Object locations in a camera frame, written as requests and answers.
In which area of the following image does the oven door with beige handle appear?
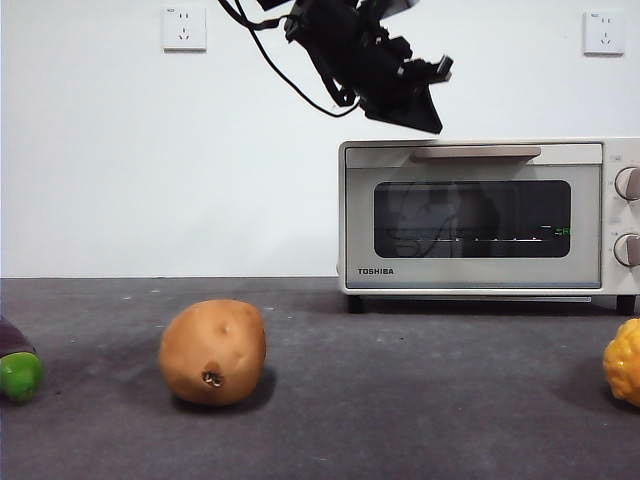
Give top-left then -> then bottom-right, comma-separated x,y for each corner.
344,143 -> 604,290

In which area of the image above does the brown potato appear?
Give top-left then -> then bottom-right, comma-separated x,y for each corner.
158,298 -> 267,407

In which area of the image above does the white toaster oven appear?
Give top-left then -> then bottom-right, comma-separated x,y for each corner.
337,138 -> 640,315

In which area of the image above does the beige oven knob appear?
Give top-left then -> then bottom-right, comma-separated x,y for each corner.
613,232 -> 640,266
614,167 -> 640,202

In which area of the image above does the yellow bumpy vegetable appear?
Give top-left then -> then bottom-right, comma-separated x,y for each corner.
602,318 -> 640,401

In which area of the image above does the purple eggplant with green cap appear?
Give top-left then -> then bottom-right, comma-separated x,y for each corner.
0,317 -> 45,405

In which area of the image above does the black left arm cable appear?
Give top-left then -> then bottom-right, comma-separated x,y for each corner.
217,0 -> 359,120

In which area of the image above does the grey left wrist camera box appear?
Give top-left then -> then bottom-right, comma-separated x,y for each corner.
369,0 -> 419,20

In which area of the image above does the white wall socket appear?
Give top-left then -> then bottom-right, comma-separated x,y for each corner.
162,5 -> 207,53
583,11 -> 626,56

